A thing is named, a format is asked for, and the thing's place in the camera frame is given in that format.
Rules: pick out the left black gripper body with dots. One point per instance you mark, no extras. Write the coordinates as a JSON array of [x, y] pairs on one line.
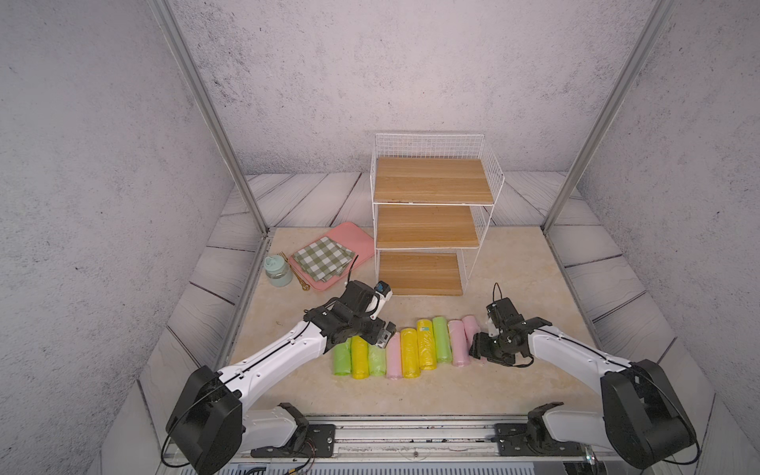
[[368, 324]]

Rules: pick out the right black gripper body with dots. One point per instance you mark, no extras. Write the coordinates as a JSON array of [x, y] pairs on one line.
[[491, 345]]

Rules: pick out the pink bag roll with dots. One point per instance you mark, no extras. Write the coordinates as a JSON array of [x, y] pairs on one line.
[[459, 344], [394, 358], [471, 328]]

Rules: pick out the light green bag roll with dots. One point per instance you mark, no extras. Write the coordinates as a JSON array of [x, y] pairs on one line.
[[377, 363]]

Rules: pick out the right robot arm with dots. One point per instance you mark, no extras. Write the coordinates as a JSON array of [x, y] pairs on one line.
[[642, 418]]

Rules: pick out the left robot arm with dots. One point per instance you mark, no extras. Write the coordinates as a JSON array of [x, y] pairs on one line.
[[214, 419]]

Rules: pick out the yellow bag roll left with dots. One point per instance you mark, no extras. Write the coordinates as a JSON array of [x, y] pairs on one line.
[[359, 352]]

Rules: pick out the bright green bag roll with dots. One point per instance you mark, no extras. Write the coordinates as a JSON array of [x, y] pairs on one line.
[[342, 359]]

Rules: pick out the gold fork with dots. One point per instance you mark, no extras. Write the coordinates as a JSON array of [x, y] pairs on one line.
[[304, 285]]

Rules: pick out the green checkered cloth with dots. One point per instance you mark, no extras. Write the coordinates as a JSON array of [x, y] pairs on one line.
[[324, 259]]

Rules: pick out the green bag roll right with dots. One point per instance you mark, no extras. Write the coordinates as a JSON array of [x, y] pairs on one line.
[[443, 350]]

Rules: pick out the yellow bag roll labelled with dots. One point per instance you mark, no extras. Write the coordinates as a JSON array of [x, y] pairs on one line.
[[426, 345]]

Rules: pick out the yellow bag roll middle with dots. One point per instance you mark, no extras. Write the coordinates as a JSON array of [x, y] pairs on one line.
[[410, 354]]

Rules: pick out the mint green jar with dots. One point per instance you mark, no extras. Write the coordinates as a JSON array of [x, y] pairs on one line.
[[278, 271]]

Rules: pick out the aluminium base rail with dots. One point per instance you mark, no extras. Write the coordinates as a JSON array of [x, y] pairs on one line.
[[428, 438]]

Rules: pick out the white wire wooden shelf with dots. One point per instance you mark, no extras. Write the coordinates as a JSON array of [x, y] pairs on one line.
[[433, 196]]

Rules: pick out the left frame post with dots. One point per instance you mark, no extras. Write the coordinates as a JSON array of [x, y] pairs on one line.
[[175, 39]]

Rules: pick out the frame post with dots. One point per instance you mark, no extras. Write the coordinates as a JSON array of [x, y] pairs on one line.
[[175, 39], [645, 43]]

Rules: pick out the right frame post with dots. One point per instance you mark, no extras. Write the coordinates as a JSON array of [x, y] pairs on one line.
[[645, 43]]

